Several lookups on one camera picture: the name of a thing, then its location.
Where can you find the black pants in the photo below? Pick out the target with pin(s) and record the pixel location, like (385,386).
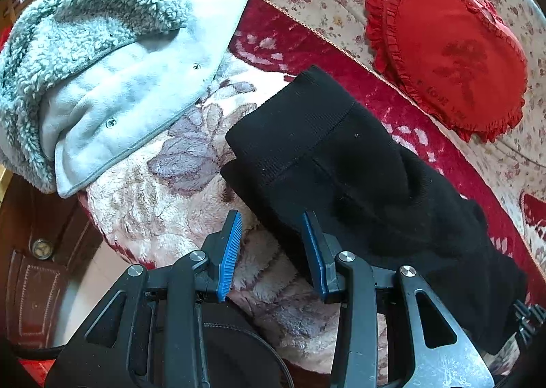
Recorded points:
(362,174)

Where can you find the red heart-shaped pillow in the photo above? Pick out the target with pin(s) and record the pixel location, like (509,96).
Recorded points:
(448,46)

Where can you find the brown wooden cabinet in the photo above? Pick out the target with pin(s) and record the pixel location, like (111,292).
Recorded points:
(30,285)

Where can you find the red and cream plush blanket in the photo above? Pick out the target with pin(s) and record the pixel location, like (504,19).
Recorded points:
(179,183)

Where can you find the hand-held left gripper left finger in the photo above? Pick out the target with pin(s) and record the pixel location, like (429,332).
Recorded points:
(229,255)

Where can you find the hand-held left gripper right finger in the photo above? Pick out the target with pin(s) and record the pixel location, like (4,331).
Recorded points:
(314,258)

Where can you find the light grey fleece jacket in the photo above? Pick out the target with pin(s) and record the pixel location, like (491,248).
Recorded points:
(128,64)

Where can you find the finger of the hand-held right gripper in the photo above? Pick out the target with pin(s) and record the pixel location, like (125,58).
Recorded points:
(525,319)

